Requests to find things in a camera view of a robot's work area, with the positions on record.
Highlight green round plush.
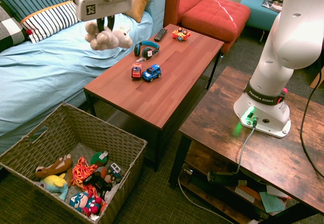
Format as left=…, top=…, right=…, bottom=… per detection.
left=90, top=151, right=109, bottom=166

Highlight robot base cable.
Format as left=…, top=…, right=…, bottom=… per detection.
left=234, top=121, right=257, bottom=174

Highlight teal chair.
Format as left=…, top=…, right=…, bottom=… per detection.
left=239, top=0, right=281, bottom=45

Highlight white stuffed unicorn toy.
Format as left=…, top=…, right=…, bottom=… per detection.
left=85, top=21, right=133, bottom=51

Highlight yellow striped pillow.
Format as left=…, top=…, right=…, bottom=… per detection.
left=124, top=0, right=152, bottom=23

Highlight black power tool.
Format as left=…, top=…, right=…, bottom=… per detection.
left=206, top=170, right=248, bottom=188

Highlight blue toy car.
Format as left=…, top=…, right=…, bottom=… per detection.
left=141, top=63, right=162, bottom=83

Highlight black white checked pillow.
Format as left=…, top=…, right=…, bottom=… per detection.
left=0, top=5, right=33, bottom=54

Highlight teal paper notebook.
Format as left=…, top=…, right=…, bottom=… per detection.
left=259, top=191, right=287, bottom=213

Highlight brown deer plush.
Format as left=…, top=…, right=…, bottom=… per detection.
left=34, top=154, right=74, bottom=188

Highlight small toy jeep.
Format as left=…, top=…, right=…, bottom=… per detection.
left=106, top=162, right=124, bottom=184

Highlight red tufted ottoman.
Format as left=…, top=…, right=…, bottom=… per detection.
left=181, top=0, right=252, bottom=55

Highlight blue striped pillow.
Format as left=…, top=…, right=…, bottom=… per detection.
left=0, top=0, right=82, bottom=44

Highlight red toy fire truck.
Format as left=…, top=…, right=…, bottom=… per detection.
left=131, top=57, right=147, bottom=81

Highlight red armchair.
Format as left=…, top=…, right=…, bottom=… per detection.
left=163, top=0, right=214, bottom=28

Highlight cardboard box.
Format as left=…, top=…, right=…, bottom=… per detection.
left=309, top=66, right=324, bottom=91

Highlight yellow blue plush toy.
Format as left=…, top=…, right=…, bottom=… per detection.
left=39, top=173, right=69, bottom=201

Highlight Captain America plush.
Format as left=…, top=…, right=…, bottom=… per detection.
left=69, top=191, right=106, bottom=217

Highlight reddish wooden coffee table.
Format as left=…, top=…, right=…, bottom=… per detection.
left=83, top=23, right=225, bottom=172

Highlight black blue headphones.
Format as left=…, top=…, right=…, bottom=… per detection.
left=133, top=41, right=160, bottom=59

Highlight black remote control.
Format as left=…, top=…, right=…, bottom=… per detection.
left=153, top=27, right=169, bottom=43

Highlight red flame pattern plush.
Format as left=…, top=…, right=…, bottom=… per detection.
left=71, top=157, right=99, bottom=197

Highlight black toy car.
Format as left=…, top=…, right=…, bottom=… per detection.
left=83, top=171, right=113, bottom=192

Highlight rustic dark wood table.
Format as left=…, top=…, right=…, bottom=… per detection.
left=169, top=65, right=324, bottom=224

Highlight grey woven basket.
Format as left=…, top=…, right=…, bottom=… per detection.
left=0, top=102, right=148, bottom=224

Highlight orange toy vehicle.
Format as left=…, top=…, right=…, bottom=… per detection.
left=171, top=27, right=191, bottom=42

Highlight light blue sofa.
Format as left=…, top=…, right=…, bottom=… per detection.
left=0, top=0, right=168, bottom=156

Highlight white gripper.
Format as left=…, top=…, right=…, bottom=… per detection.
left=74, top=0, right=133, bottom=32

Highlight white floor cable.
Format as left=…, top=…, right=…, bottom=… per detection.
left=177, top=175, right=230, bottom=223

